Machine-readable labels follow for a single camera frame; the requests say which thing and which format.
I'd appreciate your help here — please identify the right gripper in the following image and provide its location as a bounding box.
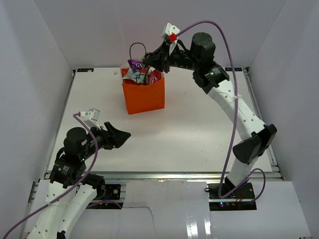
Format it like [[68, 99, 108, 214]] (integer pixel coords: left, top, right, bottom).
[[144, 40, 201, 73]]

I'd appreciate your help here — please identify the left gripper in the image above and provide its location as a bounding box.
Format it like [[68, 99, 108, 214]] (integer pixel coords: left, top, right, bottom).
[[80, 120, 131, 159]]

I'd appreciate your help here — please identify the dark brown snack bar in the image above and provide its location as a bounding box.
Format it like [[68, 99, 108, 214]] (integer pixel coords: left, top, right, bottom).
[[142, 67, 154, 85]]

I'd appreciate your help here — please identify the pink snack packet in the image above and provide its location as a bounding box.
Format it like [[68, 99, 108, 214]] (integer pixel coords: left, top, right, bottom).
[[149, 72, 159, 84]]

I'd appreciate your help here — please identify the purple snack packet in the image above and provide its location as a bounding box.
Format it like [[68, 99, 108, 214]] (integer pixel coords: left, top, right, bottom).
[[128, 59, 147, 73]]

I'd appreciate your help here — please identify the silver clear snack packet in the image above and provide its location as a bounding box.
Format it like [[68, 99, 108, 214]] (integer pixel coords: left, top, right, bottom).
[[122, 68, 145, 84]]

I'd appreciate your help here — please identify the crimson snack packet with battery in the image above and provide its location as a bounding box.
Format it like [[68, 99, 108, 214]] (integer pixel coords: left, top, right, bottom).
[[152, 70, 161, 81]]

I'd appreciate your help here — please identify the large red chips bag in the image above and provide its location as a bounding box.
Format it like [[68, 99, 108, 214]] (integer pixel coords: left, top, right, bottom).
[[123, 79, 137, 85]]

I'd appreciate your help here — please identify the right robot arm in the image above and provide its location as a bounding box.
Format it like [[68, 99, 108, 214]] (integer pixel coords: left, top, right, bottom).
[[143, 32, 277, 199]]

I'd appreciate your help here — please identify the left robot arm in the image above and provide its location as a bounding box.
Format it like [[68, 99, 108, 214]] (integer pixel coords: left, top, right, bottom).
[[27, 122, 131, 239]]

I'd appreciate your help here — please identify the orange paper bag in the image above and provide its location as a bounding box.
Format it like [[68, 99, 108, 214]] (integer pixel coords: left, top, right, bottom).
[[120, 53, 165, 115]]

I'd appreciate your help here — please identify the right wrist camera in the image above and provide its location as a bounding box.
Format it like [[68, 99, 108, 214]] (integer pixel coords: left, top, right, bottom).
[[161, 23, 180, 55]]

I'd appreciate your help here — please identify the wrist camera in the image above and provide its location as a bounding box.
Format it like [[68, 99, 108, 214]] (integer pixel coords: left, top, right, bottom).
[[161, 23, 180, 55], [79, 108, 101, 129]]

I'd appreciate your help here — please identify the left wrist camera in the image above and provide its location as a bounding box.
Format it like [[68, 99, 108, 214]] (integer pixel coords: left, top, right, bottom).
[[79, 108, 101, 129]]

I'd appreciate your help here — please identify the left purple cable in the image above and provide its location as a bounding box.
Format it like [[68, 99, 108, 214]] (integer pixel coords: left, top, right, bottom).
[[2, 112, 123, 239]]

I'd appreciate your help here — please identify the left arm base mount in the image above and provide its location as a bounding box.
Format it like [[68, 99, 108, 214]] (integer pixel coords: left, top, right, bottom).
[[87, 184, 123, 209]]

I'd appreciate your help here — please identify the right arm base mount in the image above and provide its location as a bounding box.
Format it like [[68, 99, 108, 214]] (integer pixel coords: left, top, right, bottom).
[[203, 183, 257, 211]]

